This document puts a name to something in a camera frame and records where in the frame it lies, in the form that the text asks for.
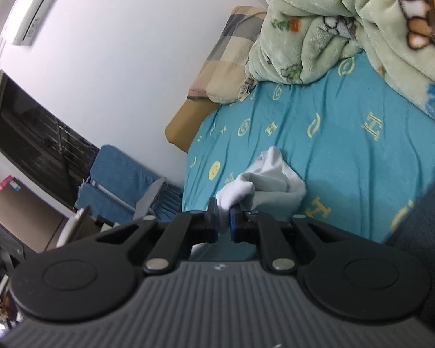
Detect brown bed base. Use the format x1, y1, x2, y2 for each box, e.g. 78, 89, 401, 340
166, 99, 222, 153

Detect teal patterned bed sheet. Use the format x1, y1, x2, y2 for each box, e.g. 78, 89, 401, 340
183, 51, 435, 262

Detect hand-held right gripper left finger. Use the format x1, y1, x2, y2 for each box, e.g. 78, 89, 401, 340
94, 197, 219, 275

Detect white air conditioner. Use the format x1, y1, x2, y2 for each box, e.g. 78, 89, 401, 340
2, 0, 77, 46

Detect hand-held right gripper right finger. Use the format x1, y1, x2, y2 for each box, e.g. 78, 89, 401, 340
230, 206, 345, 273

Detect checked pillow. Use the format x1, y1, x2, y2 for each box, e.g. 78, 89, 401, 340
188, 6, 269, 104

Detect brown cardboard box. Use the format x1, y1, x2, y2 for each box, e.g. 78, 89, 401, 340
0, 186, 72, 255

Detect green printed fleece blanket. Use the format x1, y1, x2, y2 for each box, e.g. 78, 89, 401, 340
248, 0, 435, 131

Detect blue folding chair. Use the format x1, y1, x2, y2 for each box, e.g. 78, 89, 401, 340
76, 145, 184, 225

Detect dark barred window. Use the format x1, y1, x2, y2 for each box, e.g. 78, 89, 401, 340
0, 70, 100, 211

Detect white round fan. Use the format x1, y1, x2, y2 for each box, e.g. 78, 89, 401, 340
56, 206, 93, 249

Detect white polo shirt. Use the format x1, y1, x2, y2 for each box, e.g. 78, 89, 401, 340
216, 146, 307, 236

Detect dark blue cloth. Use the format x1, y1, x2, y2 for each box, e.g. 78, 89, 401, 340
384, 172, 435, 334

